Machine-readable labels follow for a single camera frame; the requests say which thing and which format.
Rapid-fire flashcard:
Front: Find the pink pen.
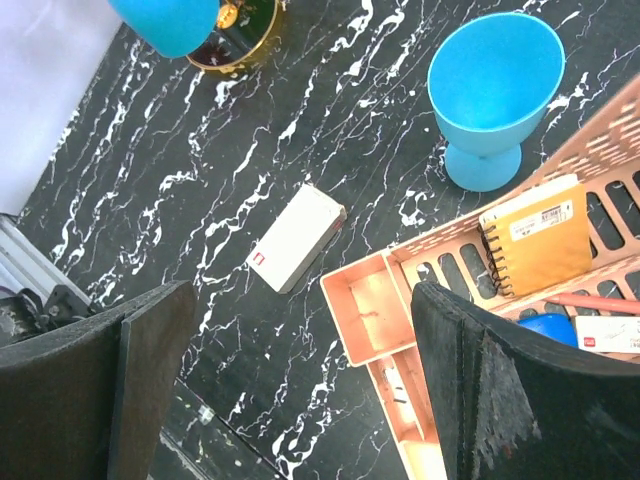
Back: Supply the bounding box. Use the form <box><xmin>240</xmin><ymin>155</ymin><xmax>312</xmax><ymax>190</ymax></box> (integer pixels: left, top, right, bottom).
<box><xmin>546</xmin><ymin>293</ymin><xmax>640</xmax><ymax>316</ymax></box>

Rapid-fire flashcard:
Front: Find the blue small item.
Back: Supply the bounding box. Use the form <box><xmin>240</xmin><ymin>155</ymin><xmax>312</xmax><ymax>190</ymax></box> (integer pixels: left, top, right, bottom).
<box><xmin>518</xmin><ymin>313</ymin><xmax>578</xmax><ymax>348</ymax></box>

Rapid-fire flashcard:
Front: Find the yellow spiral notebook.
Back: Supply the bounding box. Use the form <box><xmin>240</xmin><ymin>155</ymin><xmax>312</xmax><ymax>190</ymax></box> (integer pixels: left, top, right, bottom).
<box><xmin>479</xmin><ymin>174</ymin><xmax>592</xmax><ymax>297</ymax></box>

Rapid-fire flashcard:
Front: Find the white card box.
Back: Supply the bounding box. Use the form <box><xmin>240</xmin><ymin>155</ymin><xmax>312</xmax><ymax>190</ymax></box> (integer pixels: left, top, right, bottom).
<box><xmin>574</xmin><ymin>316</ymin><xmax>640</xmax><ymax>354</ymax></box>

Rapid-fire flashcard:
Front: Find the pink desk organizer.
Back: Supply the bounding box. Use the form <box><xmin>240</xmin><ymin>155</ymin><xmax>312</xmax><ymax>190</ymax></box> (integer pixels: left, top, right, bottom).
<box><xmin>321</xmin><ymin>79</ymin><xmax>639</xmax><ymax>479</ymax></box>

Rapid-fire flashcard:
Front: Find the blue wine glass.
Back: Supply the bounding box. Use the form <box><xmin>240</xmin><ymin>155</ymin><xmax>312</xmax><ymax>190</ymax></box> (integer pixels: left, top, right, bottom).
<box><xmin>427</xmin><ymin>12</ymin><xmax>566</xmax><ymax>192</ymax></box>
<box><xmin>108</xmin><ymin>0</ymin><xmax>220</xmax><ymax>58</ymax></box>

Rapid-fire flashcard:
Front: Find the white small box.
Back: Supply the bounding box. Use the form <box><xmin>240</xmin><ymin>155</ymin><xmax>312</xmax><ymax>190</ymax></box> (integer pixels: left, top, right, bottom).
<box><xmin>246</xmin><ymin>184</ymin><xmax>347</xmax><ymax>294</ymax></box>

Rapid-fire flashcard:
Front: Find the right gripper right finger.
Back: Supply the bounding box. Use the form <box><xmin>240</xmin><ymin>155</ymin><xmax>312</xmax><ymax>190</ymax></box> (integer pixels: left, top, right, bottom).
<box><xmin>411</xmin><ymin>282</ymin><xmax>639</xmax><ymax>479</ymax></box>

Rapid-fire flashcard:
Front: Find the gold wire glass rack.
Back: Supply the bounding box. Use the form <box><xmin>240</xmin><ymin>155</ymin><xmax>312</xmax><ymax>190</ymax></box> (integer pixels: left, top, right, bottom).
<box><xmin>186</xmin><ymin>0</ymin><xmax>284</xmax><ymax>74</ymax></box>

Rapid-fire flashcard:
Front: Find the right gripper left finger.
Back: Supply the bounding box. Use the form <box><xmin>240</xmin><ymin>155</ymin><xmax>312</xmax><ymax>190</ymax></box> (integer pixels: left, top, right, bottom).
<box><xmin>1</xmin><ymin>281</ymin><xmax>197</xmax><ymax>479</ymax></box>

